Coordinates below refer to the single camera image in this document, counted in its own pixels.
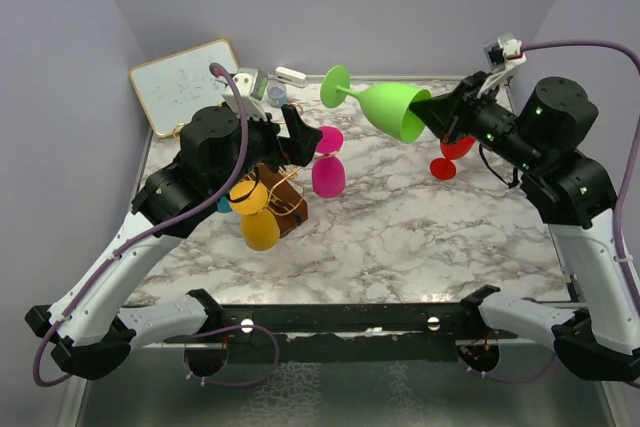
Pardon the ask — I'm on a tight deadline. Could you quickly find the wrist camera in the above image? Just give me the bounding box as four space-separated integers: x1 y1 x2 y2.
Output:
233 68 268 121
477 33 526 98

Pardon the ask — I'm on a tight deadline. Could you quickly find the yellow wine glass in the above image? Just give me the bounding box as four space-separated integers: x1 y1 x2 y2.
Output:
229 180 280 251

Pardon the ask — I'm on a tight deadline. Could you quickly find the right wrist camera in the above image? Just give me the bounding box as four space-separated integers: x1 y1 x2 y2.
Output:
477 33 526 98

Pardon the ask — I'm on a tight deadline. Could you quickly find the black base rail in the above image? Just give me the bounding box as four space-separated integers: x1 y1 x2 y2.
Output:
162 286 519 364

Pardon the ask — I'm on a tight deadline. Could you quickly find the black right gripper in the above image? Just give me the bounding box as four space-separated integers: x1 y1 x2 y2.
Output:
410 69 540 170

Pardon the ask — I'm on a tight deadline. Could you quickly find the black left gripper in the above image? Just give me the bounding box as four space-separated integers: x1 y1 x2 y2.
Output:
211 103 322 198

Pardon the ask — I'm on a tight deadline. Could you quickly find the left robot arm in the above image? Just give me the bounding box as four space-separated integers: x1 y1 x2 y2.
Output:
25 105 322 387

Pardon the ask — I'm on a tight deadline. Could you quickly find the green wine glass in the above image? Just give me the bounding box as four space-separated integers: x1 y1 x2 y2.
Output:
320 65 431 144

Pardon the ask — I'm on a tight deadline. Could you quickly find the pink wine glass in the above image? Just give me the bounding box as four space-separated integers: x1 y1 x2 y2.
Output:
311 126 346 198

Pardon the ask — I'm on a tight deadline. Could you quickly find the gold framed whiteboard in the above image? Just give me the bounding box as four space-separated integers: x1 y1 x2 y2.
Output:
128 39 238 138

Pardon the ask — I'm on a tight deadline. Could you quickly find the gold wire glass rack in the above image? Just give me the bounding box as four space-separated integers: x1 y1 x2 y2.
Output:
172 101 309 239

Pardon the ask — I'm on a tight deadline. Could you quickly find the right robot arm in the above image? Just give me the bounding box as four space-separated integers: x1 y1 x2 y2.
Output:
409 72 639 382

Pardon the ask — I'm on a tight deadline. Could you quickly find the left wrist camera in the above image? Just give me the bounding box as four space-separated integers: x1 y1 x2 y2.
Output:
233 68 268 121

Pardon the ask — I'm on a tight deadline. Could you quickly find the red wine glass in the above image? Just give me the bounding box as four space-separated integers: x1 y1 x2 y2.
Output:
430 137 475 181

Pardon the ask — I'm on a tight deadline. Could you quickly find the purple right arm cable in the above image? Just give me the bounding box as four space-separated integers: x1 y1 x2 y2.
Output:
464 39 640 391

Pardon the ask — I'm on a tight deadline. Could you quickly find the blue wine glass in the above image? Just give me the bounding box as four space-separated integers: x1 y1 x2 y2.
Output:
217 196 232 214

